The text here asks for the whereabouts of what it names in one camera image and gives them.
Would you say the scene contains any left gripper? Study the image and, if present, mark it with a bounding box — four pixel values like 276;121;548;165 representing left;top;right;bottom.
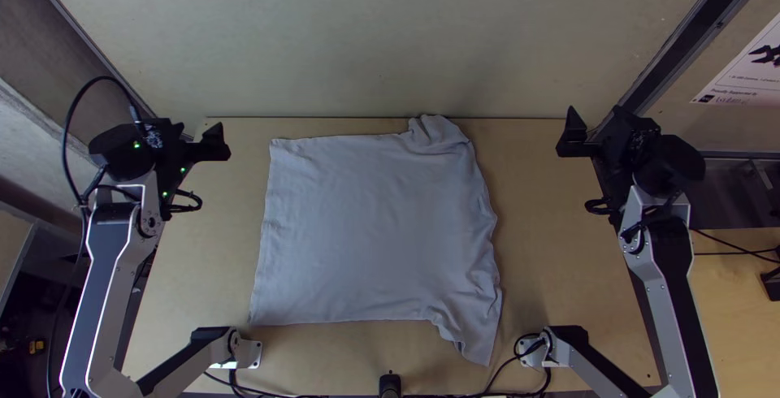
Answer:
143;118;232;171

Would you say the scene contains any black cable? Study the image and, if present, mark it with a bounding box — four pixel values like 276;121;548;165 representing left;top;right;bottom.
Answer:
60;75;151;211
202;368;342;398
693;229;780;266
165;188;204;214
584;196;618;217
462;331;554;398

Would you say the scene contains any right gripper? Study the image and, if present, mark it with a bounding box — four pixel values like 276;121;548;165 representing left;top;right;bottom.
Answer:
555;105;663;171

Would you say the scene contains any grey t-shirt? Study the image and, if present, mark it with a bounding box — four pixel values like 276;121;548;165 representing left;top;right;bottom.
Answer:
248;114;505;367

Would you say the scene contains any white paper poster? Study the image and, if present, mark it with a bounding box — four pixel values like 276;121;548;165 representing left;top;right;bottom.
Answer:
689;10;780;108

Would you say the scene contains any wooden side desk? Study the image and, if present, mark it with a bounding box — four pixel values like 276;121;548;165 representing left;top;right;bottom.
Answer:
689;227;780;398

